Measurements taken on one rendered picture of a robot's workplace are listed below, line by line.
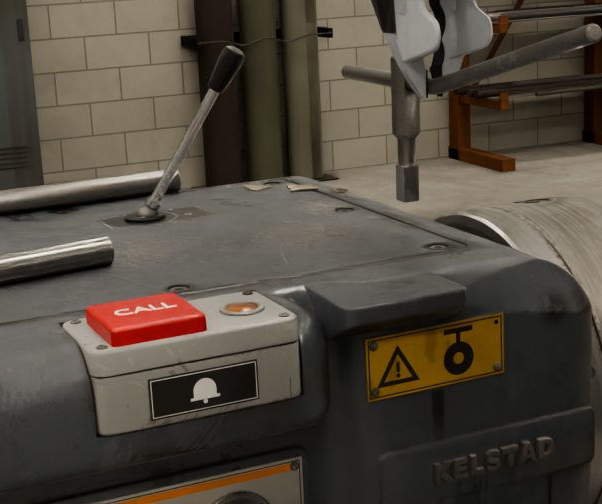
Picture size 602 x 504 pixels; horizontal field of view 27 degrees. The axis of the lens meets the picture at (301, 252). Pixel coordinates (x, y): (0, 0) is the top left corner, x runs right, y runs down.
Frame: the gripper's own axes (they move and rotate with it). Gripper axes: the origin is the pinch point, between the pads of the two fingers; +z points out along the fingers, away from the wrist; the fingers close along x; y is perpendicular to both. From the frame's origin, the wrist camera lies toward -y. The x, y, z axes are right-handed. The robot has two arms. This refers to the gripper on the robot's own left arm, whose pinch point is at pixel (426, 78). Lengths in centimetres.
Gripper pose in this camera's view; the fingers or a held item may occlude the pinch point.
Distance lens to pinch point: 95.5
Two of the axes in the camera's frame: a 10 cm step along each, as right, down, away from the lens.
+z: 0.5, 9.7, 2.3
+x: 9.0, -1.5, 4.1
